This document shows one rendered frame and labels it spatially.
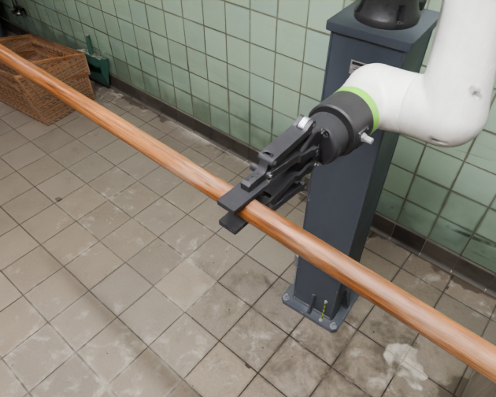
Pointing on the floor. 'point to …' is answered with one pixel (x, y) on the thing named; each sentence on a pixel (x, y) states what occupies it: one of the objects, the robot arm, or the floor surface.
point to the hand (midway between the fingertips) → (243, 203)
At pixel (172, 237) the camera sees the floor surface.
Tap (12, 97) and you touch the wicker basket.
